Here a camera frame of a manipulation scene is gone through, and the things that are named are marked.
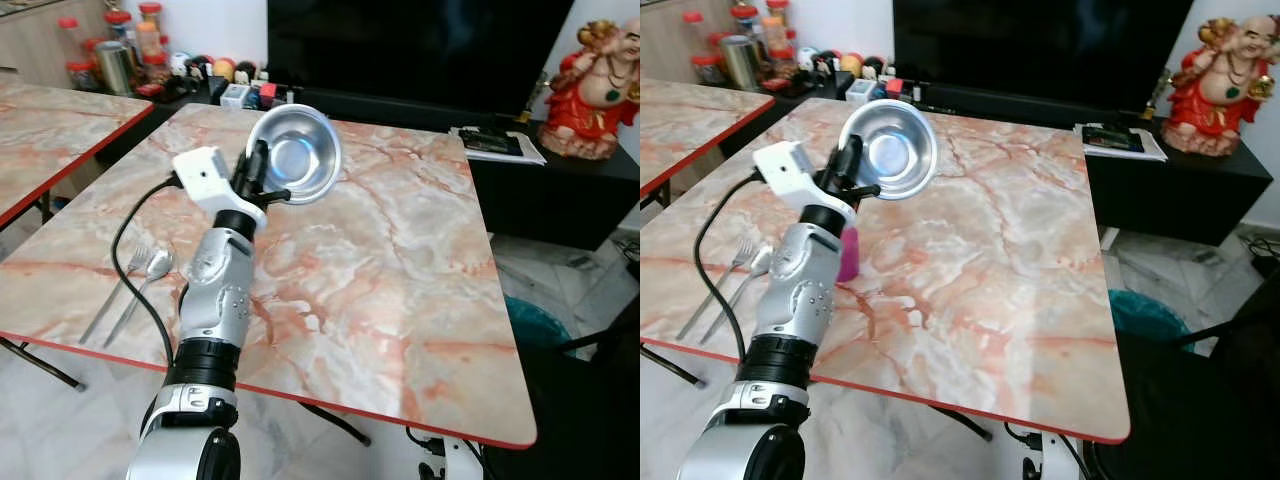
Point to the shiny steel bowl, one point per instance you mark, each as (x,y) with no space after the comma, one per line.
(300,155)
(895,150)

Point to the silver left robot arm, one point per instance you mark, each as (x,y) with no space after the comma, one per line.
(215,300)
(795,300)

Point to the small red box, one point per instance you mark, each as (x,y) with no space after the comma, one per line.
(894,89)
(267,96)

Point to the small white box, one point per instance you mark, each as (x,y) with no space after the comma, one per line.
(234,96)
(861,92)

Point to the pink plastic cup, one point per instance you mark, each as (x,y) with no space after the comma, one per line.
(849,255)

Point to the small yellow round figurine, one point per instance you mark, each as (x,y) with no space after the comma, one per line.
(851,64)
(224,70)

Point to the steel spoon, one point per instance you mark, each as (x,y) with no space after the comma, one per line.
(157,264)
(760,260)

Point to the steel canister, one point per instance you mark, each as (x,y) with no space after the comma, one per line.
(740,62)
(115,68)

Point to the tall jar with red lid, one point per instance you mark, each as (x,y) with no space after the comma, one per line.
(151,35)
(777,30)

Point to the steel fork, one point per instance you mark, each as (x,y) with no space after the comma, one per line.
(712,290)
(115,295)

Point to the clear jar with red lid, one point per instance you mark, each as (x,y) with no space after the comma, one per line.
(744,20)
(693,32)
(68,38)
(706,70)
(118,25)
(80,75)

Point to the black flat television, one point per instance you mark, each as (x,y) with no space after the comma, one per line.
(420,50)
(1040,45)

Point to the white printed booklet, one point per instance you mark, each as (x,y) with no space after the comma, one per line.
(1118,140)
(495,143)

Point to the black table leg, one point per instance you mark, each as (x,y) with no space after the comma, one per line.
(45,365)
(335,422)
(962,422)
(675,367)

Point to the red laughing buddha statue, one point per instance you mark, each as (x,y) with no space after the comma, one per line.
(590,100)
(1215,95)

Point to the small gold ornament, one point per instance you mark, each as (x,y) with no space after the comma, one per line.
(535,100)
(1159,95)

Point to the teal waste bin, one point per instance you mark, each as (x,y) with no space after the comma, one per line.
(535,325)
(1145,315)

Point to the white robot leg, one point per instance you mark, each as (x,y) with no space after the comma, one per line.
(460,462)
(1055,458)

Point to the black chair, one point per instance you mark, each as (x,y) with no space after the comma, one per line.
(1200,410)
(590,410)

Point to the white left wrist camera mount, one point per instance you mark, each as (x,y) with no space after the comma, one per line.
(205,175)
(785,168)

